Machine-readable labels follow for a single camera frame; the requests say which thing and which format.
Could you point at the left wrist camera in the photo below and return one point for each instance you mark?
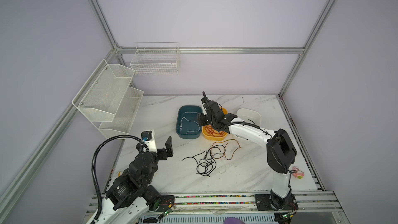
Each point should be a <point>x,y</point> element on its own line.
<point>148,140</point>

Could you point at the teal plastic tub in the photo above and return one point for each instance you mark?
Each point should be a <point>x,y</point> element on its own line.
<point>187,126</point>

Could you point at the white plastic tub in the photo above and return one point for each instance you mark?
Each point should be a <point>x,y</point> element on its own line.
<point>249,116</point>

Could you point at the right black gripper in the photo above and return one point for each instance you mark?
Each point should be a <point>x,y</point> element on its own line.
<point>199,118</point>

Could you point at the white wire basket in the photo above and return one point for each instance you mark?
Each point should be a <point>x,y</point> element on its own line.
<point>156,58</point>

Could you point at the purple object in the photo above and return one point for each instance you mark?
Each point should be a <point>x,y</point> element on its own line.
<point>233,220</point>

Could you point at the aluminium front rail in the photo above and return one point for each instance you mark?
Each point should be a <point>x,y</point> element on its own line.
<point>307,201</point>

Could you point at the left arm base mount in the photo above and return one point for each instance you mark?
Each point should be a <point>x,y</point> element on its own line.
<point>161,203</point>

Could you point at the yellow plastic tub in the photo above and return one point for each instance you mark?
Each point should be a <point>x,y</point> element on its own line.
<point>211,134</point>

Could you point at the upper white mesh shelf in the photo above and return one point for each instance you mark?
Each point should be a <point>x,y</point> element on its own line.
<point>100,97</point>

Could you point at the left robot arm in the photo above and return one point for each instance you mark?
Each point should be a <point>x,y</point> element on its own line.
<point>131,194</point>

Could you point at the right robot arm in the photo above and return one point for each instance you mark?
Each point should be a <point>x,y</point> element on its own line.
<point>280,151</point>

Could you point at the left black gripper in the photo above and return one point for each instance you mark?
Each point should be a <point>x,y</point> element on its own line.
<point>163,155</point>

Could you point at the lower white mesh shelf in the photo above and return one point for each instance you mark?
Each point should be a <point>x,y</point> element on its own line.
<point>125,114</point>

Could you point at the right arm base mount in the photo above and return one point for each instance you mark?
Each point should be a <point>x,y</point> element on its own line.
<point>273,202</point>

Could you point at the white mesh shelf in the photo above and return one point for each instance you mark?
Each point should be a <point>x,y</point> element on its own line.
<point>100,97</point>
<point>125,114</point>

